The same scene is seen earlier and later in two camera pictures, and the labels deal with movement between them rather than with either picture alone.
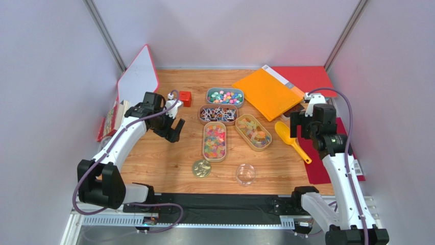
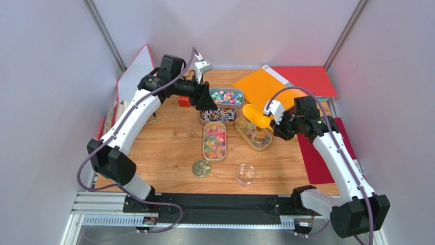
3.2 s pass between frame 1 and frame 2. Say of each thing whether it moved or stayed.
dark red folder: stayed
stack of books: stayed
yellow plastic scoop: moved
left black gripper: moved
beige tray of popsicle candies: stayed
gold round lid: stayed
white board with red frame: stayed
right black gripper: moved
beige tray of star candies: stayed
